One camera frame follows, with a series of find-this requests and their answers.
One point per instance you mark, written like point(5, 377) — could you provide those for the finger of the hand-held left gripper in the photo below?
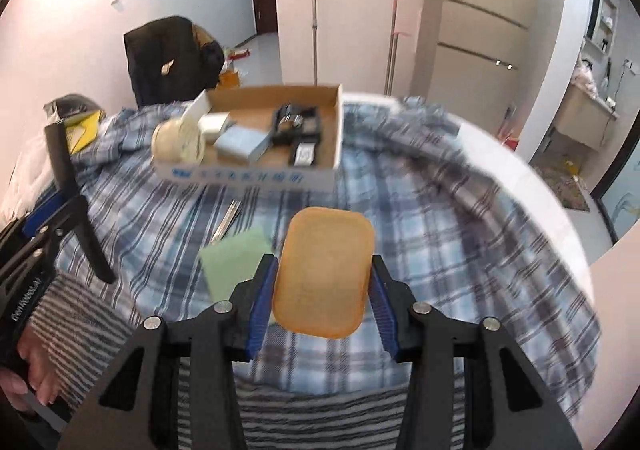
point(60, 232)
point(45, 212)

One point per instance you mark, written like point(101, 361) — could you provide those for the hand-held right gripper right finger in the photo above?
point(382, 312)

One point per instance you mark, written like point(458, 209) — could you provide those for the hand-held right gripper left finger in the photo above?
point(262, 302)

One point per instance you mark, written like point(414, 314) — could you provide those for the orange pouch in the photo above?
point(322, 275)

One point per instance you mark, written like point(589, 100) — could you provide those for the white cardboard box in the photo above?
point(250, 178)

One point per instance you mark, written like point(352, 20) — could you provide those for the black box with white label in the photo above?
point(303, 154)

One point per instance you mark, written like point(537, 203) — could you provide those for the black window box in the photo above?
point(295, 125)

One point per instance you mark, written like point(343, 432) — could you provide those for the person's left hand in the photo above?
point(42, 365)

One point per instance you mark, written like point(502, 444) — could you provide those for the white plastic bag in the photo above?
point(25, 170)

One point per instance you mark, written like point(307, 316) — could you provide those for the green pouch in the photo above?
point(235, 260)

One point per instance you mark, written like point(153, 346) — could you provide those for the blue plaid shirt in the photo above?
point(425, 240)

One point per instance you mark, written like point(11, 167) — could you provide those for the metal tweezers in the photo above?
point(226, 221)

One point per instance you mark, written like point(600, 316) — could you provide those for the grey bag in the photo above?
point(72, 105)

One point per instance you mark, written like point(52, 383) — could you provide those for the grey striped cloth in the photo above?
point(300, 415)

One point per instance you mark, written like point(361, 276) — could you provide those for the grey blue box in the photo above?
point(240, 143)

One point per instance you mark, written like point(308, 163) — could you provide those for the small white box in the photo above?
point(215, 126)

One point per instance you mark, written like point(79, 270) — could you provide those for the chair with black jacket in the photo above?
point(160, 60)

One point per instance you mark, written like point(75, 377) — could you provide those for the red carton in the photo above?
point(509, 140)

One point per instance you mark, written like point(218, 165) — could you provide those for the patterned floor mat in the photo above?
point(567, 187)

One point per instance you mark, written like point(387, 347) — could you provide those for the orange cardboard box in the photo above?
point(230, 79)

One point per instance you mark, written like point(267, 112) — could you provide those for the red and green packet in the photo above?
point(237, 54)

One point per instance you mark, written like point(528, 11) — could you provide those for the glass door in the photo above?
point(620, 195)

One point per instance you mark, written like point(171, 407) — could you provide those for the beige counter cabinet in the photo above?
point(582, 118)

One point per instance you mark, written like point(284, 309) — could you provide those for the beige refrigerator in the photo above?
point(475, 30)

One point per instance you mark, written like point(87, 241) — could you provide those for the pink plastic bag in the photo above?
point(586, 75)

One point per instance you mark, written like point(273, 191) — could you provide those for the wall shelf niche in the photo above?
point(602, 18)

